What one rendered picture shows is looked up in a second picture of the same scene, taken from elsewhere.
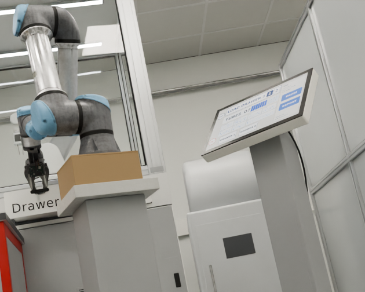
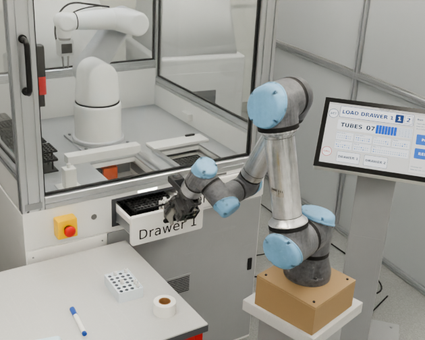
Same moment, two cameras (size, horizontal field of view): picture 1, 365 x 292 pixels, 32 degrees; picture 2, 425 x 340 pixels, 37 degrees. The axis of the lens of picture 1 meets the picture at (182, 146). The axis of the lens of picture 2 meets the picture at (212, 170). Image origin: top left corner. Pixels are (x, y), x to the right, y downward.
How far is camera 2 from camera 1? 2.18 m
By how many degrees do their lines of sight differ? 44
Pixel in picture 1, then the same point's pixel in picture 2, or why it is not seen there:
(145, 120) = not seen: hidden behind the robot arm
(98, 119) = (327, 245)
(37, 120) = (280, 258)
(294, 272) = (359, 280)
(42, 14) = (297, 108)
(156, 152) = not seen: hidden behind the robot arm
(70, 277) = (161, 270)
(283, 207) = (372, 229)
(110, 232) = not seen: outside the picture
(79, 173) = (316, 322)
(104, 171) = (331, 312)
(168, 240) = (251, 229)
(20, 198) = (148, 223)
